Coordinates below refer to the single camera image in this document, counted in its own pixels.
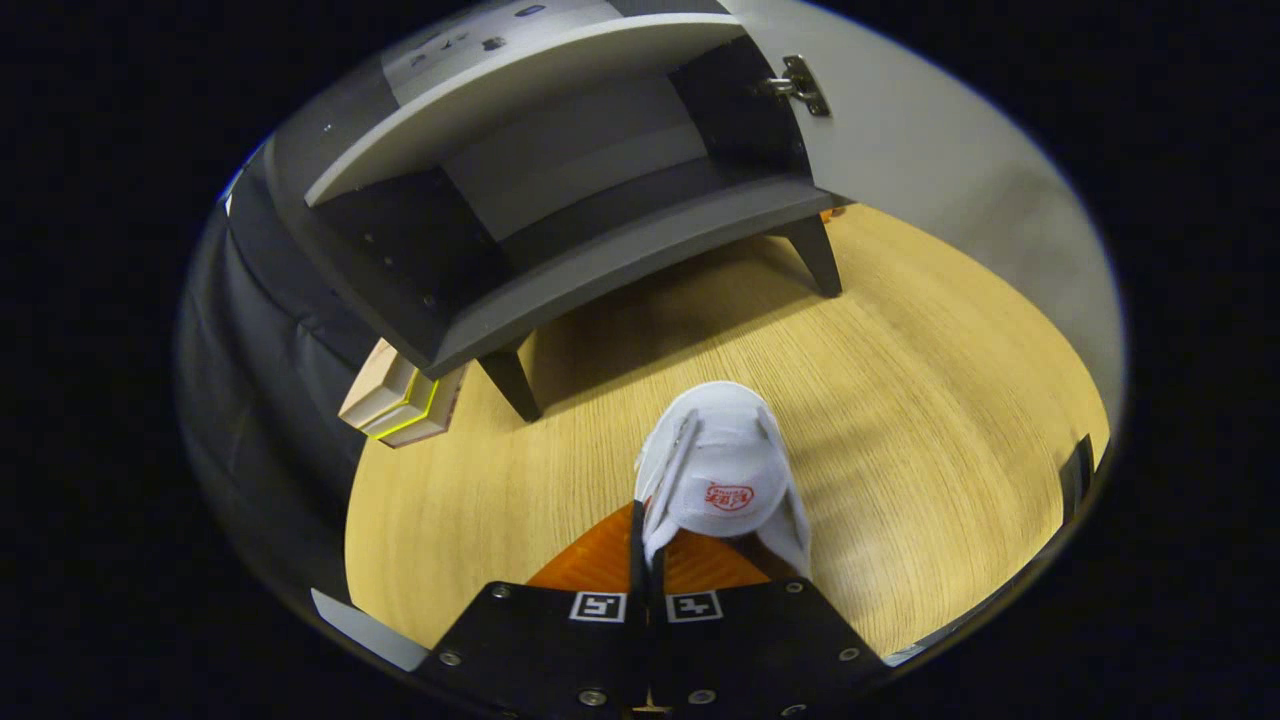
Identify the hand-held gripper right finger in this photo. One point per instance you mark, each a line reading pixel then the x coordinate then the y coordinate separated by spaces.
pixel 760 640

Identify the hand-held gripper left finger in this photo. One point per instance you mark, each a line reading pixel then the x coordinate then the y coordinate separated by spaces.
pixel 637 555

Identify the small white shoe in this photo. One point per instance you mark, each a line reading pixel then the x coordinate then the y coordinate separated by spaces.
pixel 720 450

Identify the dark grey shoe cabinet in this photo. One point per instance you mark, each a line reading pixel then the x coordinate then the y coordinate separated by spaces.
pixel 600 270

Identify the metal door hinge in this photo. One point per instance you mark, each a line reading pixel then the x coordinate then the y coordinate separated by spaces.
pixel 798 85

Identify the black backdrop cloth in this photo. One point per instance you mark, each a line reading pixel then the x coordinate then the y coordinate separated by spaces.
pixel 260 400

